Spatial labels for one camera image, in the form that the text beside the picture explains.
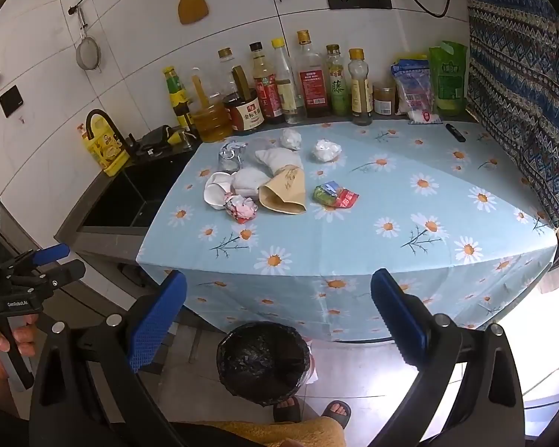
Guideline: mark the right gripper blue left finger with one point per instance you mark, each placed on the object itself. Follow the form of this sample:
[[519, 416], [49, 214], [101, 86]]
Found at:
[[150, 318]]

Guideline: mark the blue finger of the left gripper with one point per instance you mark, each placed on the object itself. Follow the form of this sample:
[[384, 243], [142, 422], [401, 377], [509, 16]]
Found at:
[[51, 254], [64, 274]]

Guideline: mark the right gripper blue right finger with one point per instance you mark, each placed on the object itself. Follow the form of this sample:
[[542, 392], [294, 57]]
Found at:
[[404, 316]]

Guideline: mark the green red snack wrapper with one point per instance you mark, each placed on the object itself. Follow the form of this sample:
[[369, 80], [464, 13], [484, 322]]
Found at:
[[330, 194]]

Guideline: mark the red white wrapper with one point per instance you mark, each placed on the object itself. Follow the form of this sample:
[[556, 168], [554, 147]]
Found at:
[[241, 209]]

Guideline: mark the white tissue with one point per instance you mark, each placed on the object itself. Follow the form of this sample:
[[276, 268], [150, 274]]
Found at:
[[326, 151], [216, 190]]

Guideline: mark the white cloth front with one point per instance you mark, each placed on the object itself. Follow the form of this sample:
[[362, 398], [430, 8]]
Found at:
[[247, 181]]

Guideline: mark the white cloth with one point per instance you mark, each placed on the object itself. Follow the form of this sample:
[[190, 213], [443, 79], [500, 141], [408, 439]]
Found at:
[[247, 181], [277, 159]]

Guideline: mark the clear plastic cup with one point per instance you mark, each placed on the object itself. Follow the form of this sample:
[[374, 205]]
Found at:
[[230, 156]]

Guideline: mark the black lined trash bin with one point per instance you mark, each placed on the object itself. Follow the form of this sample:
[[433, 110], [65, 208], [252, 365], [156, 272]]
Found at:
[[263, 362]]

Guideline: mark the black sink basin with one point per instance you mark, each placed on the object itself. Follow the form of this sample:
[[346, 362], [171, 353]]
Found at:
[[136, 194]]

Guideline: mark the person's right sandaled foot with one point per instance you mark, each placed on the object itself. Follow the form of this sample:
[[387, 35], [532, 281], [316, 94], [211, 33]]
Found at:
[[339, 411]]

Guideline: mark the person's sandaled foot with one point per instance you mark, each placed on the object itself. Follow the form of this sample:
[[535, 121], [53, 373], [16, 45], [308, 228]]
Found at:
[[339, 411], [288, 411]]

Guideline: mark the yellow cooking oil jug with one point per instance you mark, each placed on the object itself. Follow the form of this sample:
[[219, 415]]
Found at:
[[104, 148]]

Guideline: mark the black sink faucet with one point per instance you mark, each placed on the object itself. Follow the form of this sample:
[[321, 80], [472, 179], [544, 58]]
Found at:
[[129, 143]]

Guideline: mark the person's left sandaled foot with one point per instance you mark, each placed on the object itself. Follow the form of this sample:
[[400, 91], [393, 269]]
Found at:
[[288, 411]]

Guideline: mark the daisy print blue tablecloth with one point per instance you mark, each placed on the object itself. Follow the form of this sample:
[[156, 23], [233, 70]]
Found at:
[[455, 224]]

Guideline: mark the black yellow item by sink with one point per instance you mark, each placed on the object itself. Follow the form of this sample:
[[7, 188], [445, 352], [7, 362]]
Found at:
[[159, 140]]

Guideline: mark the green cap yellow bottle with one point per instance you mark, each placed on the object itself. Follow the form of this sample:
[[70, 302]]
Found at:
[[178, 98]]

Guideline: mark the hanging metal strainer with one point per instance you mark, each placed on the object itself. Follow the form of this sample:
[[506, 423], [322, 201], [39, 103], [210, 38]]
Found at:
[[88, 53]]

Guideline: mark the black lighter on table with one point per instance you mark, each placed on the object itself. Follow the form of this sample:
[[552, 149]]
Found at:
[[455, 133]]

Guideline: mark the white cloth rear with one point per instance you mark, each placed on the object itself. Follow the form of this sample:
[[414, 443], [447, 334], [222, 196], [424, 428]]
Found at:
[[277, 159]]

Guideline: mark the clear jug amber oil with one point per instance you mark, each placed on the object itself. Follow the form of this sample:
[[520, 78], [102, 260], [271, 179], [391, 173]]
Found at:
[[207, 109]]

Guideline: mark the small sesame oil bottle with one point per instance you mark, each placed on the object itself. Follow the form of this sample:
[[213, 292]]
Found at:
[[361, 94]]

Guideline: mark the large soy sauce jug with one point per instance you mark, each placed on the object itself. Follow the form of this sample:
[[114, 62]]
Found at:
[[242, 104]]

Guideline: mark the small glass jar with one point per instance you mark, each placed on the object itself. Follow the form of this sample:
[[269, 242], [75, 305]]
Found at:
[[384, 100]]

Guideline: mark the green label oil bottle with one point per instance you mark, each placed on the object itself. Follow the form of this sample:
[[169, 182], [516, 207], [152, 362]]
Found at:
[[337, 83]]

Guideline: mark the blue white plastic bag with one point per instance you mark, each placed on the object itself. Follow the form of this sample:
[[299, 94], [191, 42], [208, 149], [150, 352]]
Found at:
[[413, 83]]

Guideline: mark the patterned blue curtain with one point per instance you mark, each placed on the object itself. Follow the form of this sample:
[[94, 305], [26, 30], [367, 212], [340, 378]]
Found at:
[[513, 87]]

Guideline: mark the red label clear bottle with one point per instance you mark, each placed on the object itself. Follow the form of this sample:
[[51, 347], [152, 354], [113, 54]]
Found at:
[[311, 74]]

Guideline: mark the red label soy bottle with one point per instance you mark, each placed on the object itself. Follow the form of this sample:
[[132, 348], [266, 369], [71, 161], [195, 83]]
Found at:
[[265, 85]]

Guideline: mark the green refill pouch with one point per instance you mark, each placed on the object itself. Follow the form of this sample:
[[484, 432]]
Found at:
[[448, 63]]

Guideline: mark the clear vinegar bottle yellow cap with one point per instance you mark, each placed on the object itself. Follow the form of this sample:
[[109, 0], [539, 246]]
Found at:
[[292, 103]]

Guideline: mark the small black wall switch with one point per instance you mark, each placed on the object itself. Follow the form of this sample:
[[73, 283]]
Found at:
[[11, 101]]

